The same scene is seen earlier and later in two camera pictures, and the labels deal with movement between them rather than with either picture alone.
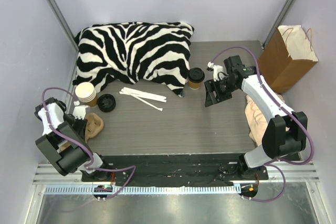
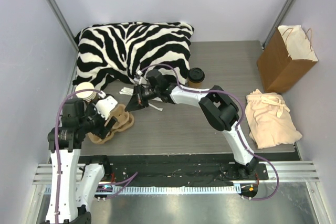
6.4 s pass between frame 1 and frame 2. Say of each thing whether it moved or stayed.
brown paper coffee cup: stayed
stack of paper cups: stayed
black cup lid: stayed
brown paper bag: stayed
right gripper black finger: moved
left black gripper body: moved
